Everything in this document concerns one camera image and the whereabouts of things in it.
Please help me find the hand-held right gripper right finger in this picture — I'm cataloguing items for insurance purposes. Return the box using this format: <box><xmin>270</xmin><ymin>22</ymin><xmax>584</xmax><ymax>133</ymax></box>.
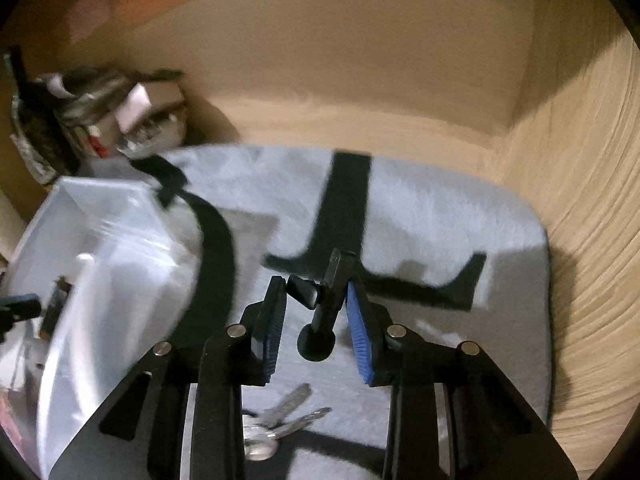
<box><xmin>345</xmin><ymin>280</ymin><xmax>578</xmax><ymax>480</ymax></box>

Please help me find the small white box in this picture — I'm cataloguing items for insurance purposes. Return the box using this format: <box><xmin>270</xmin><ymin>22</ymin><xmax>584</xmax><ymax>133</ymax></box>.
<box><xmin>116</xmin><ymin>82</ymin><xmax>152</xmax><ymax>134</ymax></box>

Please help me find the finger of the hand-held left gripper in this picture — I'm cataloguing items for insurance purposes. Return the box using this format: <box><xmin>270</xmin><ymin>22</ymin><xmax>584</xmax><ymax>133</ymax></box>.
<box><xmin>0</xmin><ymin>294</ymin><xmax>42</xmax><ymax>343</ymax></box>

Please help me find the dark wine bottle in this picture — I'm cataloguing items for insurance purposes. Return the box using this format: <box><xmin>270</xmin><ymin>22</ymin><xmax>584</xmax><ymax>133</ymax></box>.
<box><xmin>2</xmin><ymin>47</ymin><xmax>76</xmax><ymax>186</ymax></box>

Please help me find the grey printed mat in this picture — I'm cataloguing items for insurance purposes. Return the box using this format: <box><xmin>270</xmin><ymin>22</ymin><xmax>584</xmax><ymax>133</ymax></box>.
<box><xmin>125</xmin><ymin>144</ymin><xmax>553</xmax><ymax>480</ymax></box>

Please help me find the clear plastic storage container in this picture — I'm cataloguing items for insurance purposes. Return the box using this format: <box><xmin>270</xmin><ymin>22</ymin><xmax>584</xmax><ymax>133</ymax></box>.
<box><xmin>0</xmin><ymin>176</ymin><xmax>201</xmax><ymax>478</ymax></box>

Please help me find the pink sticky note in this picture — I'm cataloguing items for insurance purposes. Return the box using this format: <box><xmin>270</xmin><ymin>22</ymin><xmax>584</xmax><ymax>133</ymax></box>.
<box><xmin>67</xmin><ymin>0</ymin><xmax>121</xmax><ymax>43</ymax></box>

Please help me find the black clip mount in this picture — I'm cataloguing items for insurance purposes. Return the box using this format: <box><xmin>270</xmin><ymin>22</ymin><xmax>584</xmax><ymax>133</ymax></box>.
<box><xmin>286</xmin><ymin>248</ymin><xmax>357</xmax><ymax>362</ymax></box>

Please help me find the bunch of metal keys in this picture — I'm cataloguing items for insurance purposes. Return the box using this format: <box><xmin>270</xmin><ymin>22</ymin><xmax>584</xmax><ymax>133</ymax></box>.
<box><xmin>242</xmin><ymin>382</ymin><xmax>333</xmax><ymax>462</ymax></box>

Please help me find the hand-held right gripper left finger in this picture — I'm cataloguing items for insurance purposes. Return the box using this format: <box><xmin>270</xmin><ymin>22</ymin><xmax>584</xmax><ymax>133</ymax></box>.
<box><xmin>50</xmin><ymin>275</ymin><xmax>288</xmax><ymax>480</ymax></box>

